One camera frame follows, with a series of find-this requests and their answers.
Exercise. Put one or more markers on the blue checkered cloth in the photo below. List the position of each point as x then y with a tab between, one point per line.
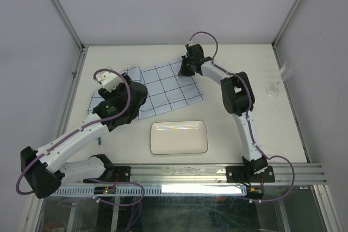
167	90

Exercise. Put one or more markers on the left aluminium frame post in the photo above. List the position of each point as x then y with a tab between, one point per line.
67	23

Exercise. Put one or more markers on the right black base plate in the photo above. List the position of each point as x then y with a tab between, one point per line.
242	174

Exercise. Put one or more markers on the aluminium frame post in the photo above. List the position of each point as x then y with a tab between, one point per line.
67	23
290	15

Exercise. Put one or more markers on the white slotted cable duct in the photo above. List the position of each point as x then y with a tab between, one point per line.
150	191

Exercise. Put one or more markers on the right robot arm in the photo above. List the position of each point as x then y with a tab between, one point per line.
238	100

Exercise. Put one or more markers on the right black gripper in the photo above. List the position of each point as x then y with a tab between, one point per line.
184	72

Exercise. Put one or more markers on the white rectangular plate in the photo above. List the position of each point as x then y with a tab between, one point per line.
178	138

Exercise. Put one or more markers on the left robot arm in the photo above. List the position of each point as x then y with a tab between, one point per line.
47	168

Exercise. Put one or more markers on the right aluminium frame post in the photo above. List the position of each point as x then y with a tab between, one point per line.
290	15

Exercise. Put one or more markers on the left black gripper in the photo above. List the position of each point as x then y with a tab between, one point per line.
110	95

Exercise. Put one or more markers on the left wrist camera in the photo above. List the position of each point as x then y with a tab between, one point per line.
108	80

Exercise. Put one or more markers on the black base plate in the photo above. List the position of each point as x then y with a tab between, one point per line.
114	174
242	174

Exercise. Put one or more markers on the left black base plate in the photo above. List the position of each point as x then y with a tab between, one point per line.
114	174

